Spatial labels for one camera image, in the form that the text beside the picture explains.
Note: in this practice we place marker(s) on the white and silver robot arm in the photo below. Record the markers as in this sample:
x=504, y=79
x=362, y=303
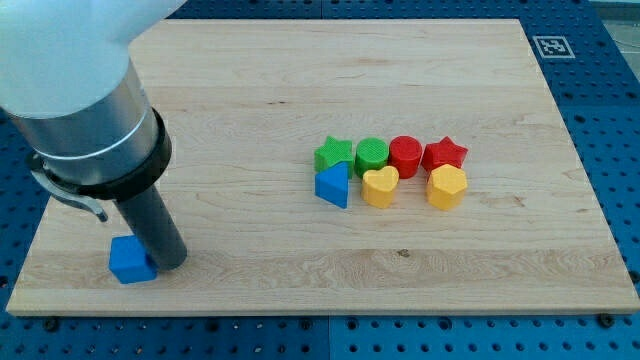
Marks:
x=69, y=86

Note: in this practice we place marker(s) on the white fiducial marker tag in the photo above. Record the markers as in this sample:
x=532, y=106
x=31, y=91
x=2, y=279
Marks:
x=553, y=47

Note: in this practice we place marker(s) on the red cylinder block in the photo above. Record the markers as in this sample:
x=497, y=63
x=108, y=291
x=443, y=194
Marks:
x=405, y=154

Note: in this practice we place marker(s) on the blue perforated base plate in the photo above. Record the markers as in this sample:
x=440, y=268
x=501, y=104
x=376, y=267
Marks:
x=598, y=96

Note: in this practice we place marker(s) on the blue triangle block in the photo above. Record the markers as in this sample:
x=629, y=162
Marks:
x=332, y=185

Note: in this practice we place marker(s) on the green star block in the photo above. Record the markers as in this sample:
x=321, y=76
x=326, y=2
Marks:
x=333, y=152

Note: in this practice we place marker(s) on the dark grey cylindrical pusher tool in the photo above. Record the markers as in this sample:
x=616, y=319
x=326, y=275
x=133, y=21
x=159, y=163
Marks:
x=150, y=221

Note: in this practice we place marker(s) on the yellow heart block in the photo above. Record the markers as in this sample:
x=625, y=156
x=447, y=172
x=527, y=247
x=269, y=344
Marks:
x=378, y=186

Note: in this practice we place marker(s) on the blue cube block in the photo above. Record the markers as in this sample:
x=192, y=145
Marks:
x=129, y=262

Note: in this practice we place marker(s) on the light wooden board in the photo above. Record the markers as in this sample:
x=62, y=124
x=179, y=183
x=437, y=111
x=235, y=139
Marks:
x=246, y=104

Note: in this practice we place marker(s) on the red star block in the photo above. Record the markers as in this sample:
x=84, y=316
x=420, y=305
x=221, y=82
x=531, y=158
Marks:
x=446, y=151

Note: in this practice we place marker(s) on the yellow hexagon block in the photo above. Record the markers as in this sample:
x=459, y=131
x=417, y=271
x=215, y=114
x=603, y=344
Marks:
x=446, y=187

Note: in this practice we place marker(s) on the green cylinder block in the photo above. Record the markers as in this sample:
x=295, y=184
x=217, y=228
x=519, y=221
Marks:
x=371, y=154

